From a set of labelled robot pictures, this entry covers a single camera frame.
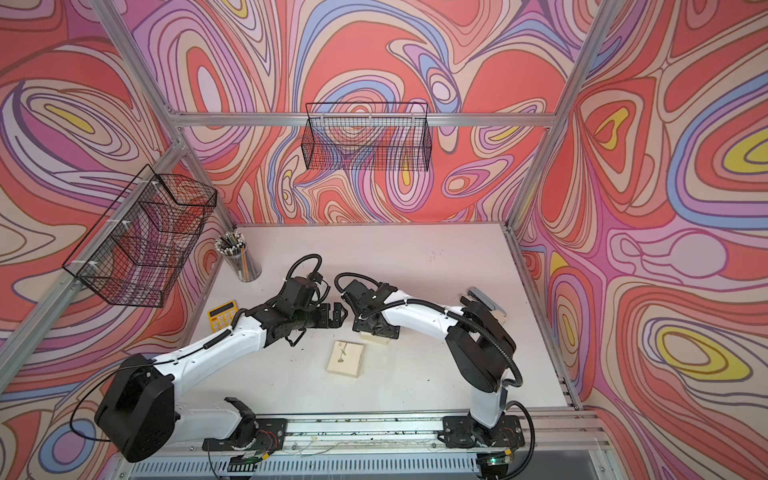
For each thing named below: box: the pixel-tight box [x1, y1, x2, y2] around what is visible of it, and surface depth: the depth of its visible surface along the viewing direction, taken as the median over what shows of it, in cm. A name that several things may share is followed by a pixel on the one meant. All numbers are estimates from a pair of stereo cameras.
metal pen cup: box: [214, 231, 262, 283], surface depth 95 cm
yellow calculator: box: [208, 300, 239, 333], surface depth 95 cm
